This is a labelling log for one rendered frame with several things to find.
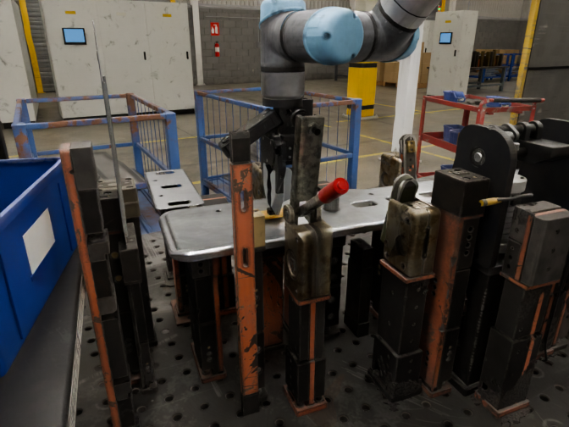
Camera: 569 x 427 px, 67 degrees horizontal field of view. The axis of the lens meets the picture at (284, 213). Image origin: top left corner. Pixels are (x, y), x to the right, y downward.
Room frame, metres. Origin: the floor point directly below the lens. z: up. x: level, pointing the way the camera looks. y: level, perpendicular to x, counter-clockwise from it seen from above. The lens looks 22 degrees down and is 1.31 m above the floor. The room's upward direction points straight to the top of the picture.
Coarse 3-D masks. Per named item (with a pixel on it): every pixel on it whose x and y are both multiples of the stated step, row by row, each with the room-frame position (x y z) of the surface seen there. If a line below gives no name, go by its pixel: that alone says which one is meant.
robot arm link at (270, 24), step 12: (264, 0) 0.76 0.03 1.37; (276, 0) 0.74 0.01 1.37; (288, 0) 0.74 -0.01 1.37; (300, 0) 0.75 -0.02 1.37; (264, 12) 0.75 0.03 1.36; (276, 12) 0.73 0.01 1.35; (288, 12) 0.73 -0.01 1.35; (264, 24) 0.75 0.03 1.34; (276, 24) 0.73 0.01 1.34; (264, 36) 0.75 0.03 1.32; (276, 36) 0.72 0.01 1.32; (264, 48) 0.75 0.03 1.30; (276, 48) 0.73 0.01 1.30; (264, 60) 0.75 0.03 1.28; (276, 60) 0.74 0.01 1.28; (288, 60) 0.73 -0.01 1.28
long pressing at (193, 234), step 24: (360, 192) 0.91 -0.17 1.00; (384, 192) 0.91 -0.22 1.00; (168, 216) 0.77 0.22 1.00; (192, 216) 0.77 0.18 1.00; (216, 216) 0.77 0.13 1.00; (336, 216) 0.77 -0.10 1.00; (360, 216) 0.77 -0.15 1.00; (384, 216) 0.77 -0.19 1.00; (168, 240) 0.67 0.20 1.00; (192, 240) 0.66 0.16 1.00; (216, 240) 0.66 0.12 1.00
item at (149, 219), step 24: (96, 96) 3.34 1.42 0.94; (120, 96) 3.43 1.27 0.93; (24, 120) 3.08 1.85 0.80; (72, 120) 2.21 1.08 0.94; (96, 120) 2.26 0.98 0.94; (120, 120) 2.32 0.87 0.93; (168, 120) 2.44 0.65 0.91; (24, 144) 2.09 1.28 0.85; (120, 144) 3.40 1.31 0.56; (168, 144) 2.43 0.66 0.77; (120, 168) 2.89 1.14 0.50; (168, 168) 2.47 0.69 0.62; (144, 192) 3.33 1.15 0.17; (144, 216) 2.84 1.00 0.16
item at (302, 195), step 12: (300, 120) 0.60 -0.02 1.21; (312, 120) 0.60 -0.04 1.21; (300, 132) 0.60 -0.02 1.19; (312, 132) 0.59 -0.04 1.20; (300, 144) 0.60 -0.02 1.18; (312, 144) 0.61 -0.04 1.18; (300, 156) 0.60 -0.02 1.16; (312, 156) 0.61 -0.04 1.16; (300, 168) 0.61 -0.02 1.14; (312, 168) 0.61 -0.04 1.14; (300, 180) 0.61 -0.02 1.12; (312, 180) 0.62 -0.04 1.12; (300, 192) 0.61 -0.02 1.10; (312, 192) 0.62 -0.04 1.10; (312, 216) 0.63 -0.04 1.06
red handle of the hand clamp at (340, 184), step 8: (336, 184) 0.52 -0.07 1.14; (344, 184) 0.52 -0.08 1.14; (320, 192) 0.55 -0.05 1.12; (328, 192) 0.53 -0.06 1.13; (336, 192) 0.52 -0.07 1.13; (344, 192) 0.52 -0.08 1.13; (312, 200) 0.58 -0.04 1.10; (320, 200) 0.55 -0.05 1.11; (328, 200) 0.54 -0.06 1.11; (304, 208) 0.61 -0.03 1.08; (312, 208) 0.59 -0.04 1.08; (304, 216) 0.63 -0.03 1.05
